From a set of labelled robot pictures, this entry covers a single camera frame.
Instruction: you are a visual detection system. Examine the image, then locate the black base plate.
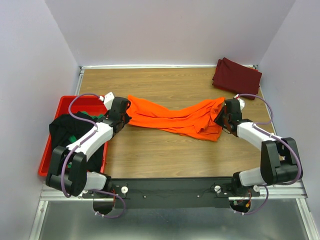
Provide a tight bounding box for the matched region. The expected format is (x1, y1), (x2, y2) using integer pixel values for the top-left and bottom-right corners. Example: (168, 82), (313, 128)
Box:
(83, 176), (260, 214)

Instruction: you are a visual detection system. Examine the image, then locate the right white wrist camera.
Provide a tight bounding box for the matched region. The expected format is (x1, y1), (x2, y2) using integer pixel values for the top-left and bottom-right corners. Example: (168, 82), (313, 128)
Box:
(233, 94), (245, 111)

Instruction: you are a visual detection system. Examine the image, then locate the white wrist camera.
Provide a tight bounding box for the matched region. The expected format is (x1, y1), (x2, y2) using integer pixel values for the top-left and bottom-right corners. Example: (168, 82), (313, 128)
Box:
(233, 94), (245, 111)
(99, 91), (115, 111)

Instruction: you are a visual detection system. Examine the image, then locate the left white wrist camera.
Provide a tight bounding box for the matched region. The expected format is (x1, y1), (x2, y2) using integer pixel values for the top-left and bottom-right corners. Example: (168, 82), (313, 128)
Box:
(99, 91), (115, 111)

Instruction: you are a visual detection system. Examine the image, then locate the aluminium frame rail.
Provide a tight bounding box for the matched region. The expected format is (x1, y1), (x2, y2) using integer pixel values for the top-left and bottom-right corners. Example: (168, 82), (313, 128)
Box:
(30, 177), (311, 240)

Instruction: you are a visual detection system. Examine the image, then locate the orange t shirt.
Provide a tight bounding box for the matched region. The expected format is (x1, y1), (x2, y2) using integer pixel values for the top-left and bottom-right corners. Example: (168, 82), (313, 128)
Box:
(127, 95), (225, 142)

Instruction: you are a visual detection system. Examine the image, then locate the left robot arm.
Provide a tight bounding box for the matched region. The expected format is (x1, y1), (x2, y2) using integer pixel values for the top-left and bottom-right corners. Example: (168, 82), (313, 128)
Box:
(45, 92), (131, 198)

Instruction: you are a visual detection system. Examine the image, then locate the folded maroon t shirt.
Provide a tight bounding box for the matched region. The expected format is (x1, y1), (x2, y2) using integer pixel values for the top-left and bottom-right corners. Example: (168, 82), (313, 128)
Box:
(212, 57), (262, 100)

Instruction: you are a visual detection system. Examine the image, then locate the green t shirt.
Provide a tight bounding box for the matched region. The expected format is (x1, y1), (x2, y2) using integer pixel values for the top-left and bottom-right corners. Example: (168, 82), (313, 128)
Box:
(67, 111), (103, 146)

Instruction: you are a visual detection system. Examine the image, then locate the black t shirt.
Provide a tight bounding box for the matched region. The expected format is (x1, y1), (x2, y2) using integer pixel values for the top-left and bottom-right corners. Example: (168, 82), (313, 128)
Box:
(49, 114), (105, 172)

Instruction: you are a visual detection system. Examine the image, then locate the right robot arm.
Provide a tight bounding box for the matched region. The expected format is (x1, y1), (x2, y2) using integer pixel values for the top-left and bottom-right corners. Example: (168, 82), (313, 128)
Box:
(214, 97), (303, 194)

